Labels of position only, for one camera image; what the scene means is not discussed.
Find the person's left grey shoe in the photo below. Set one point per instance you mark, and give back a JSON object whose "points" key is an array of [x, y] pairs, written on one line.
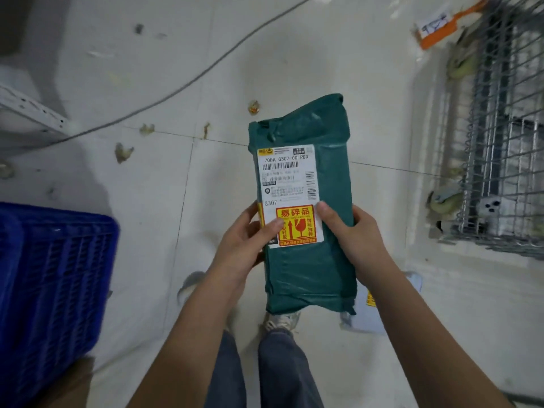
{"points": [[191, 286]]}

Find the person's right grey shoe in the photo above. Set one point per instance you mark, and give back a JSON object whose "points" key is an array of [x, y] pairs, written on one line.
{"points": [[280, 322]]}

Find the person's left hand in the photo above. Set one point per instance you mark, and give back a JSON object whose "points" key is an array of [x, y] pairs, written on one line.
{"points": [[238, 254]]}

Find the crumpled yellow wrapper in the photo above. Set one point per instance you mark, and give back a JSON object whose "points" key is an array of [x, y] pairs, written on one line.
{"points": [[253, 107]]}

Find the person's left leg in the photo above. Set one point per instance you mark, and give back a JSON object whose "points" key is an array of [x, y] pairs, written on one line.
{"points": [[227, 373]]}

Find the white grey poly mailer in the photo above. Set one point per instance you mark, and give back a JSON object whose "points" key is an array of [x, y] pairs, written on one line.
{"points": [[359, 320]]}

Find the person's right hand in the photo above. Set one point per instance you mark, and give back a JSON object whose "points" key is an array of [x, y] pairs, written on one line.
{"points": [[365, 250]]}

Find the person's left forearm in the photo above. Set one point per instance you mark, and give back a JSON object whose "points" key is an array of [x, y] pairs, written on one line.
{"points": [[187, 356]]}

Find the dark green poly mailer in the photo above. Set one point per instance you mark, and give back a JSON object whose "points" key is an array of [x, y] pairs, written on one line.
{"points": [[306, 271]]}

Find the person's leg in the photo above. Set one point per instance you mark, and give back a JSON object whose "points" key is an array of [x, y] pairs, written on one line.
{"points": [[227, 373], [289, 373]]}

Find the person's grey shoe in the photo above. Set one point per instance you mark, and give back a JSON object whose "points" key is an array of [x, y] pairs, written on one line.
{"points": [[280, 322], [191, 286]]}

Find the pale crumpled litter scrap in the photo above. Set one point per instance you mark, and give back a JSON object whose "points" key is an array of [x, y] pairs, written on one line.
{"points": [[147, 129]]}

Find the brown torn litter scrap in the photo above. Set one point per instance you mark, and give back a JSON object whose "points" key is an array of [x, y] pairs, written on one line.
{"points": [[123, 153]]}

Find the blue plastic crate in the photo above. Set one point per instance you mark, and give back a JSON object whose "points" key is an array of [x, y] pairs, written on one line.
{"points": [[55, 293]]}

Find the white smartphone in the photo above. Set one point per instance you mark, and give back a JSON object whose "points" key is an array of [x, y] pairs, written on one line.
{"points": [[493, 208]]}

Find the thin brown litter scrap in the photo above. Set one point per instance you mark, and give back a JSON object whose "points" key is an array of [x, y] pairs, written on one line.
{"points": [[206, 130]]}

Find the white metal shelf rack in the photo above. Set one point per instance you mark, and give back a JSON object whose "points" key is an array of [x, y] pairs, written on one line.
{"points": [[29, 108]]}

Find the person's right leg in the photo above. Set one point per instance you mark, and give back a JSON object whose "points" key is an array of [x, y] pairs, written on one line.
{"points": [[289, 373]]}

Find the person's right forearm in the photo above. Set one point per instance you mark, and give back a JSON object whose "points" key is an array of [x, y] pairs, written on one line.
{"points": [[425, 356]]}

